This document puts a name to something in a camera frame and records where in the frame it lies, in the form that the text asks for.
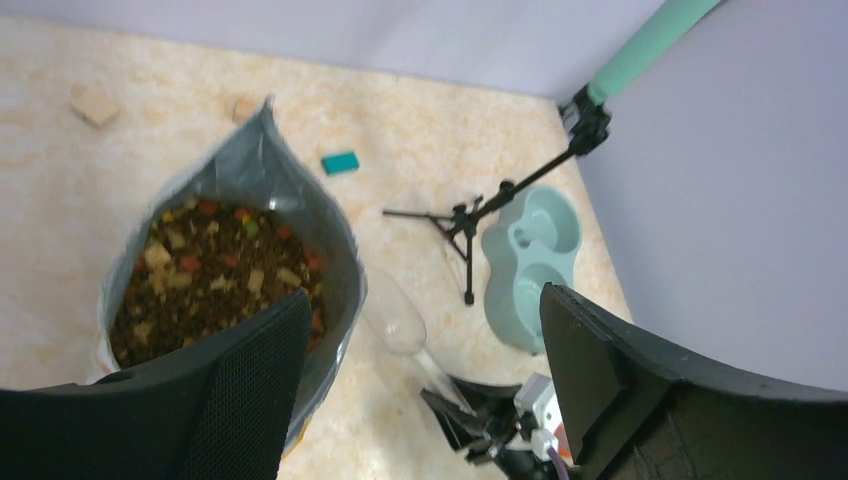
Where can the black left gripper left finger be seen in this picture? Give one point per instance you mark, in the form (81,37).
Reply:
(217,409)

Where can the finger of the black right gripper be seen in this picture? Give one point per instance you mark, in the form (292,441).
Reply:
(484,391)
(463,427)

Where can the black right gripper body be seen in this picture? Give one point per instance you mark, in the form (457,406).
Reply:
(530,444)

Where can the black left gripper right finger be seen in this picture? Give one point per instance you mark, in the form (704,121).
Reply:
(637,406)

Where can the clear plastic scoop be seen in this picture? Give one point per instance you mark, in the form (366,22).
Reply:
(401,329)

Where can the pink pet food bag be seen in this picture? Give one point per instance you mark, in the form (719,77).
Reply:
(224,239)

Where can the teal double pet bowl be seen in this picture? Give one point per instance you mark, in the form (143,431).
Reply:
(534,241)

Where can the teal rectangular block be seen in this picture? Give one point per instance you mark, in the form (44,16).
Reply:
(340,163)

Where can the black tripod stand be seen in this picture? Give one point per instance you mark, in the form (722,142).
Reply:
(587,123)

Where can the light wooden block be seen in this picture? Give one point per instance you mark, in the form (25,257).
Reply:
(244,107)

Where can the small wooden cube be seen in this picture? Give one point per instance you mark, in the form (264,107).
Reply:
(93,106)

